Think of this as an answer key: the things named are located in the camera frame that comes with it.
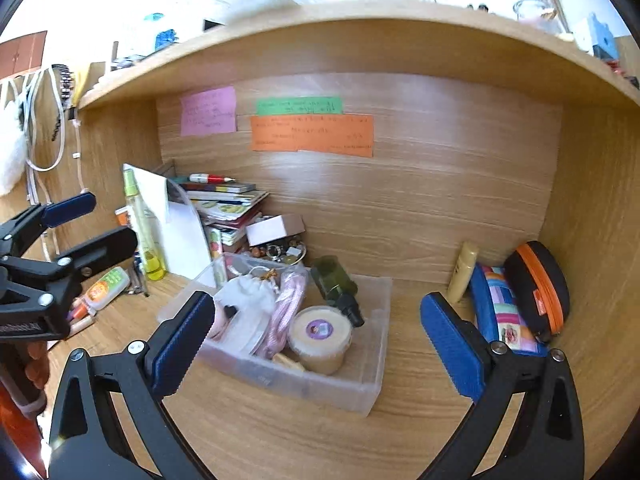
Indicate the small white box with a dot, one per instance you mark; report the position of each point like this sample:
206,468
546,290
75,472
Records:
272,230

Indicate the white bottle orange label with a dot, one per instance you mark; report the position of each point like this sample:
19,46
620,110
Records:
105,287

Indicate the white and blue box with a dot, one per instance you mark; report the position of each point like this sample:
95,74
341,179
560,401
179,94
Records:
595,35

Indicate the small bowl of trinkets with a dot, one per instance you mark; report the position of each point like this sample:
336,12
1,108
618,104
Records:
277,252

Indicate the pink paper note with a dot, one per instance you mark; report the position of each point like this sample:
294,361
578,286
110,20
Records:
207,110

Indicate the yellow spray bottle green cap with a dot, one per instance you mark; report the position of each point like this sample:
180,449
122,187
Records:
145,230

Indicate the orange tube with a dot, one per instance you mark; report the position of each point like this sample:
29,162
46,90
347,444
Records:
122,217

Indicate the wooden desktop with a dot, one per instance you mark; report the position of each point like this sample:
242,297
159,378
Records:
320,440

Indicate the person's left hand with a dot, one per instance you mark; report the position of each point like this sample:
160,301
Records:
37,367

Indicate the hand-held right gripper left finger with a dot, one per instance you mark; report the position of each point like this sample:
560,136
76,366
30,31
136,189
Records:
182,340

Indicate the green paper note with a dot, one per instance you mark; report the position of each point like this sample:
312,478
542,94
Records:
300,106

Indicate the orange paper note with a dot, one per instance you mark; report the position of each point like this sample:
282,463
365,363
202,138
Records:
310,135

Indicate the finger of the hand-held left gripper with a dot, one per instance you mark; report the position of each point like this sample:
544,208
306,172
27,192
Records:
105,245
70,210

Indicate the cream lipstick tube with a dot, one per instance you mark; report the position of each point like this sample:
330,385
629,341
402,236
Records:
85,326

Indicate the blue patchwork pencil case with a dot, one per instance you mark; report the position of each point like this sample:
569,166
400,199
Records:
500,310

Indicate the red and white pen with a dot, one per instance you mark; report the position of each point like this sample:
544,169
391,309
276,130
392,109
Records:
210,178

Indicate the wooden shelf board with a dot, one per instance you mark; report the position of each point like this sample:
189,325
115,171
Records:
350,12

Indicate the stack of booklets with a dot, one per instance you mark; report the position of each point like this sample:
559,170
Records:
230,205

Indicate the small candy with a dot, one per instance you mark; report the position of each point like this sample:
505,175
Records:
289,361

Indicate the cream round jar purple label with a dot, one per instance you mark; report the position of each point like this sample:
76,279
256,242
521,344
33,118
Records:
320,335

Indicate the metal hair clips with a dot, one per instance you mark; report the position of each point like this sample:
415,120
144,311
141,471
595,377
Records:
139,277

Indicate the clear plastic box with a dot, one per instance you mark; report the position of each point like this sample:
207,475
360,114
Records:
350,390

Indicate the beige tube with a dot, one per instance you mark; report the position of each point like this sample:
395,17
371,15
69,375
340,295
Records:
462,272

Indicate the green spray bottle black cap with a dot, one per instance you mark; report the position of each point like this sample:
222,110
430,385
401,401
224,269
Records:
335,285

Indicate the brown cardboard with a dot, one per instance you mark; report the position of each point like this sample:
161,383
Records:
22,55

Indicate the white fluffy object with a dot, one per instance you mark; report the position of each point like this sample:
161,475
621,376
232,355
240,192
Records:
10,150

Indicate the white folded paper sheet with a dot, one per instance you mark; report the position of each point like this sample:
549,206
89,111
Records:
185,240

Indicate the black case orange zipper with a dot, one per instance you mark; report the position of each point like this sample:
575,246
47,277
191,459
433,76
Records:
540,285

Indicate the glass jar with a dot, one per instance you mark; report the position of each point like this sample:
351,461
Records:
540,10

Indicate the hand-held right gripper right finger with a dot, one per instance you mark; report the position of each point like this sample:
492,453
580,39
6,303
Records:
450,345

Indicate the black hairbrush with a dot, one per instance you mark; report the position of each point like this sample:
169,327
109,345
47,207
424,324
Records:
62,95

